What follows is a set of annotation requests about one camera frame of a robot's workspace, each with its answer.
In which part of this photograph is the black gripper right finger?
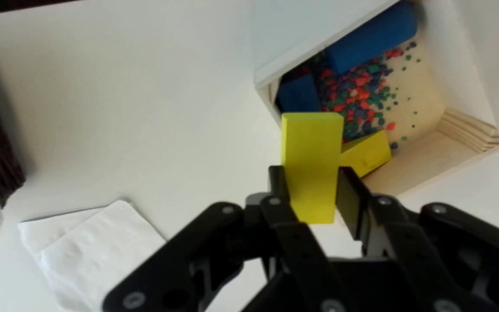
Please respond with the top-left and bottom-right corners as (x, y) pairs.
(335, 164), (499, 312)

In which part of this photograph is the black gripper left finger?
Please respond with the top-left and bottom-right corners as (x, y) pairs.
(101, 162), (350, 312)

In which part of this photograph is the yellow block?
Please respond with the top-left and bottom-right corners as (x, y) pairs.
(279, 110), (345, 224)
(336, 127), (394, 179)

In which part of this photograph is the white wooden box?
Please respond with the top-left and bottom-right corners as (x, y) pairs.
(251, 0), (499, 197)

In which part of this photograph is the short blue block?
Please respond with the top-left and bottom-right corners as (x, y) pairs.
(274, 67), (326, 117)

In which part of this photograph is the long blue block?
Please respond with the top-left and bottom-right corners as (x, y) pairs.
(321, 1), (421, 75)

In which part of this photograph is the light wooden slat stack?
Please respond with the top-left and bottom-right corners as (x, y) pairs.
(433, 105), (499, 155)

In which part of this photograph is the white paper napkin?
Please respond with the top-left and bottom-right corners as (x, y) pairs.
(16, 197), (168, 312)

